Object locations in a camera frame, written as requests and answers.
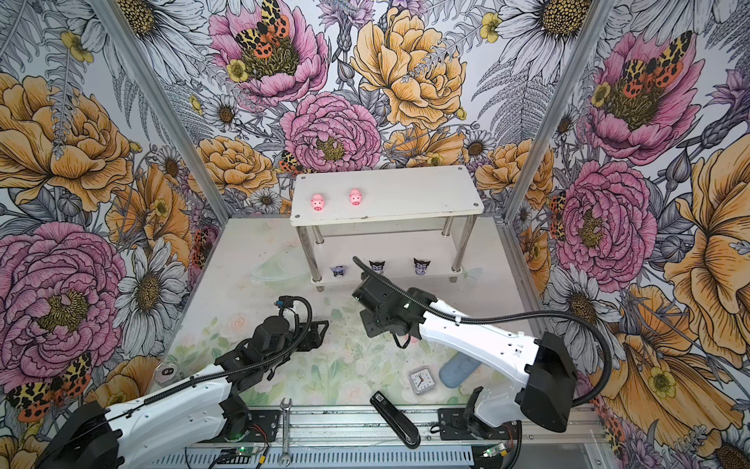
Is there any black white kuromi toy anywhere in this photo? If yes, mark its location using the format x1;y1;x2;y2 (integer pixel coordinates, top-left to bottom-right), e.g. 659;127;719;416
369;261;386;275

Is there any pink toy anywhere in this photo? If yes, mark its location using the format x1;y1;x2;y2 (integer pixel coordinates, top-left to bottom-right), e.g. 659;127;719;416
349;189;363;206
311;193;325;212

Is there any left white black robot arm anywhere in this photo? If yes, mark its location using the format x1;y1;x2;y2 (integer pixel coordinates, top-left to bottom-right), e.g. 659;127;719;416
35;316;329;468

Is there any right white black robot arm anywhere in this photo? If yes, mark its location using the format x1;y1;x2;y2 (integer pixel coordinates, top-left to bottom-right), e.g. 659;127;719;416
353;276;577;433

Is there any white two-tier shelf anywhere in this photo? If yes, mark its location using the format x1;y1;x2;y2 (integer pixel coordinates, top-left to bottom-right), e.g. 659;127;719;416
290;165;484;291

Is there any small square white clock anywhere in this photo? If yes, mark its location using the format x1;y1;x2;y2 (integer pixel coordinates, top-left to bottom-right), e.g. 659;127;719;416
408;367;437;396

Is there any silver drink can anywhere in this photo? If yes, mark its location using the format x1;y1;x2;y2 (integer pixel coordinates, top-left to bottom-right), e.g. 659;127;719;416
154;363;179;386

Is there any green circuit board left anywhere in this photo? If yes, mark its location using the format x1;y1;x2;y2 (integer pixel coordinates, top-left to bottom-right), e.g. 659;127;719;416
220;447;265;462

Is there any green circuit board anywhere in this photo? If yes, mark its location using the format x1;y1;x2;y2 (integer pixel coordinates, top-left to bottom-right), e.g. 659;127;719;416
482;443;509;458
220;447;265;462

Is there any silver wrench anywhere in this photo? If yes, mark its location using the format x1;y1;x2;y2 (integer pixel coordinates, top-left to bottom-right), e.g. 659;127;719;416
279;398;293;468

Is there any black stapler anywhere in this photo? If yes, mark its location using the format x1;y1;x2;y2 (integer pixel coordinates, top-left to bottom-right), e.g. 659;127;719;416
370;391;421;449

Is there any green circuit board right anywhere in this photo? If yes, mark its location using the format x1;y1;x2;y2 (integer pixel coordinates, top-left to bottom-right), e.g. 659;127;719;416
482;443;509;458

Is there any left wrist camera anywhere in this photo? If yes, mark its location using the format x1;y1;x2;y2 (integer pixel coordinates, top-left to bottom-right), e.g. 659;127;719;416
275;295;301;331

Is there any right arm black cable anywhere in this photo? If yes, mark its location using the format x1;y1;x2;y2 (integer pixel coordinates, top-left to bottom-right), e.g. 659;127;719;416
352;256;613;408

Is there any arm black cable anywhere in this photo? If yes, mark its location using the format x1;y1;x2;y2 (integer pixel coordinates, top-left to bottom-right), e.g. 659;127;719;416
87;295;314;423
352;256;613;408

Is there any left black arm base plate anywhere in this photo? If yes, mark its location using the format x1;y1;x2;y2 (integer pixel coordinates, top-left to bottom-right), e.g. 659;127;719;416
218;410;281;444

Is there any aluminium front rail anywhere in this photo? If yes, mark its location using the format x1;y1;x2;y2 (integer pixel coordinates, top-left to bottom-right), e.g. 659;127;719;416
153;402;616;468

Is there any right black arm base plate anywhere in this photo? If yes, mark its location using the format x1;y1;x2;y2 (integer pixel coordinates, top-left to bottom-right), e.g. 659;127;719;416
431;408;519;442

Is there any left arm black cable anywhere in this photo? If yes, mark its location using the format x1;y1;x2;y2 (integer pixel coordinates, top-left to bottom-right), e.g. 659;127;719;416
87;295;314;423

